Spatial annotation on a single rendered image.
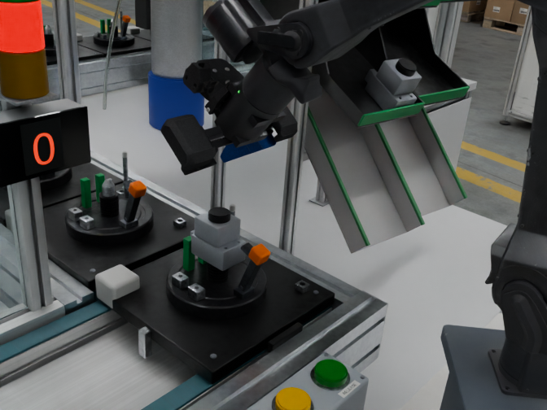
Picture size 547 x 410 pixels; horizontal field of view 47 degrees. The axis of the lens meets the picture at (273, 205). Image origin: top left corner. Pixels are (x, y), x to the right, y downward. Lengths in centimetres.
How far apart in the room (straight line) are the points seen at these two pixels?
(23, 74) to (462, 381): 55
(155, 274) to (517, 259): 52
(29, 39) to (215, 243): 33
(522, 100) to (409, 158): 395
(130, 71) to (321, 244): 113
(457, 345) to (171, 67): 122
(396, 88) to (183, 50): 89
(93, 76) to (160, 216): 107
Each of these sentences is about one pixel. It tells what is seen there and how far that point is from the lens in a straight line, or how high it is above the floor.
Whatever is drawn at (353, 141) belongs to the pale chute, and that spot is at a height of 111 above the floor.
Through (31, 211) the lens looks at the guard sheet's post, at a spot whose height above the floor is 110.
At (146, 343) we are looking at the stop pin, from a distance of 84.
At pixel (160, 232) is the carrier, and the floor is 97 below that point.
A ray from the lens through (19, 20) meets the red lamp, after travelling 71.
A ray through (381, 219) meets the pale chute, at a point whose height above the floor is 101.
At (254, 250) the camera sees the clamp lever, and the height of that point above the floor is 107.
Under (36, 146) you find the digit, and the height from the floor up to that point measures 121.
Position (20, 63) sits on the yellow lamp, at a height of 130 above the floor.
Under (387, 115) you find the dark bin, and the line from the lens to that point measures 93.
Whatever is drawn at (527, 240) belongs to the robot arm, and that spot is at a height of 121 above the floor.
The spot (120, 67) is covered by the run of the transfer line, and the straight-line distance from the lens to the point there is 214.
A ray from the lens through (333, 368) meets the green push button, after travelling 78.
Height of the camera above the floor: 148
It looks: 27 degrees down
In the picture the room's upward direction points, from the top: 4 degrees clockwise
